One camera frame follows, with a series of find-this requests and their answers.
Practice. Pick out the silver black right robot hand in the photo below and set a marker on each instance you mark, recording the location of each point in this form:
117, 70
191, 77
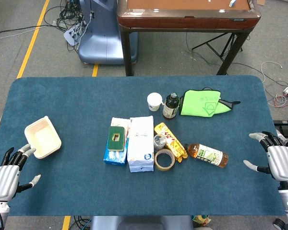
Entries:
282, 163

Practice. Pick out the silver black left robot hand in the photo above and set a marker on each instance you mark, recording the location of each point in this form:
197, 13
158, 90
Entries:
4, 179

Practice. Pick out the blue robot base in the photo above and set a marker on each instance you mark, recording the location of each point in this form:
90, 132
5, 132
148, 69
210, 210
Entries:
100, 40

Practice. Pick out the beige plastic food container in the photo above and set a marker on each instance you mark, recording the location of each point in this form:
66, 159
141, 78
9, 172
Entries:
43, 139

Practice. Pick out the grey castor wheel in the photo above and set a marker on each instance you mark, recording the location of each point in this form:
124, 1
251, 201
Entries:
279, 224

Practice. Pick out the amber tea bottle green label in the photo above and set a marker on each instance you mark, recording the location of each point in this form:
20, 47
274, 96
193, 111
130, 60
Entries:
208, 155

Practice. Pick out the yellow green snack bag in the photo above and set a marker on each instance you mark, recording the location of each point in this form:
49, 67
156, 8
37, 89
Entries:
201, 220

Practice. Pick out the blue table mat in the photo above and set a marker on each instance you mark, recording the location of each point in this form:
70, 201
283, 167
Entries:
74, 107

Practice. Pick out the green microfiber cloth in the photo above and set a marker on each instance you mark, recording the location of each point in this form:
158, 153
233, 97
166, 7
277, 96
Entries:
199, 103

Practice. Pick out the gold snack packet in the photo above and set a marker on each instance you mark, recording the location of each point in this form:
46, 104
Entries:
175, 145

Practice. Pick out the blue tissue box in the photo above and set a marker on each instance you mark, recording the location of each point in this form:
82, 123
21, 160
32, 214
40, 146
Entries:
112, 158

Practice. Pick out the green yellow sponge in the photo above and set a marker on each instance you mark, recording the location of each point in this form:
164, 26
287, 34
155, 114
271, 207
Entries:
116, 145

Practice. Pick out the yellow packing tape roll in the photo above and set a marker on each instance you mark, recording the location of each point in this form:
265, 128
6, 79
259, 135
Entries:
158, 165

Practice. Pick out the dark tea bottle black cap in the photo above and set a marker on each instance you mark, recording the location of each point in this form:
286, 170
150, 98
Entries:
170, 107

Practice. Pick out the white paper bag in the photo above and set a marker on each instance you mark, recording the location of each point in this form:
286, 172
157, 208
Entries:
140, 146

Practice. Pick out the grey blue robot torso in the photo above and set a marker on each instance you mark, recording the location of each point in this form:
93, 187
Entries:
139, 222

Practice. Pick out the white paper cup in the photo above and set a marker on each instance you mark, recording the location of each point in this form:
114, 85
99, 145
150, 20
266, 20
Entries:
154, 101

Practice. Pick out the pale blue power strip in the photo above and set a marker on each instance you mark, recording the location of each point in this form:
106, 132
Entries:
70, 36

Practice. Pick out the blue white mahjong tile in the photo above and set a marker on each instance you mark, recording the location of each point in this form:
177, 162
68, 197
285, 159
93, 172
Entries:
232, 3

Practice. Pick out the brown mahjong table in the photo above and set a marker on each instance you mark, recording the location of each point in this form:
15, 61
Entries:
182, 20

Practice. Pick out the black metal floor frame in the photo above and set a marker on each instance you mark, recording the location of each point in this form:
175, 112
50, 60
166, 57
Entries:
284, 123

